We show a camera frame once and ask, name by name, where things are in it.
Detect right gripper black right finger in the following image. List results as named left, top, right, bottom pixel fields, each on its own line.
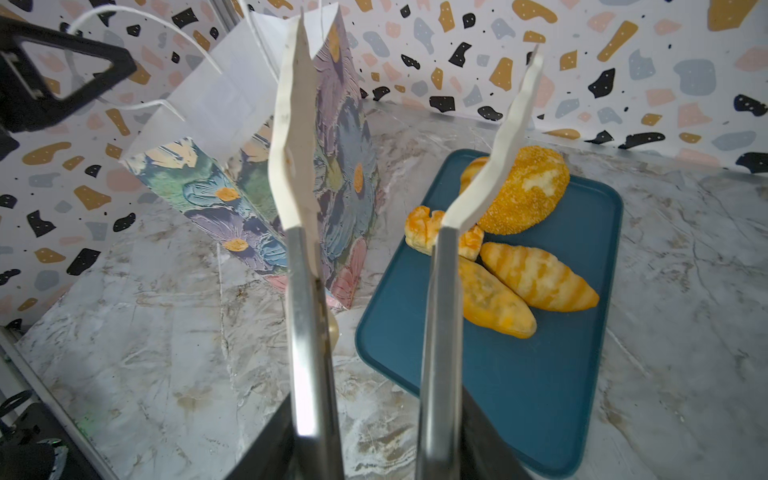
left=459, top=389, right=531, bottom=480

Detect metal tongs cream tips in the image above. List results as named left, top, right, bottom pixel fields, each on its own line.
left=268, top=16, right=544, bottom=479

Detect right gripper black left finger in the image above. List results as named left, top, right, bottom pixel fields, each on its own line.
left=225, top=394, right=296, bottom=480

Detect large sugared oval bread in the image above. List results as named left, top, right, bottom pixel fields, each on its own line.
left=477, top=146, right=570, bottom=235

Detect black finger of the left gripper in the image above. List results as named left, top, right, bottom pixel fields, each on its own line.
left=1, top=17, right=137, bottom=134

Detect teal rectangular tray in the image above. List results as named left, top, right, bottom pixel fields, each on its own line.
left=355, top=148, right=625, bottom=479

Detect striped croissant bread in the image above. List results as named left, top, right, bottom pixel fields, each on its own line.
left=480, top=242, right=600, bottom=312

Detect floral paper bag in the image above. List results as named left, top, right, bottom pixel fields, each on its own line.
left=118, top=3, right=379, bottom=308

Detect glossy orange oval bread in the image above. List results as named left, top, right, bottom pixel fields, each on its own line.
left=458, top=257, right=537, bottom=339

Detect twisted glazed pastry bread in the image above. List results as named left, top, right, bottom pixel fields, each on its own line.
left=404, top=206, right=485, bottom=261

